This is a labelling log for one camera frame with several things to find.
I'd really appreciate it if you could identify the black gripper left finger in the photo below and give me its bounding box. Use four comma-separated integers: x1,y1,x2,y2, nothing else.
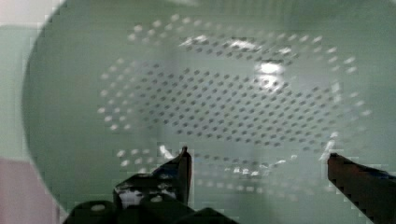
113,146,192,209

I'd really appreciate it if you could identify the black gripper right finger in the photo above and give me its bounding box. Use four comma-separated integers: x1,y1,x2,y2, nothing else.
327,153,396,224

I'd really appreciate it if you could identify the mint green oval strainer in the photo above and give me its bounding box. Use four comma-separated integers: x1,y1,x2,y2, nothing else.
22,0,396,224

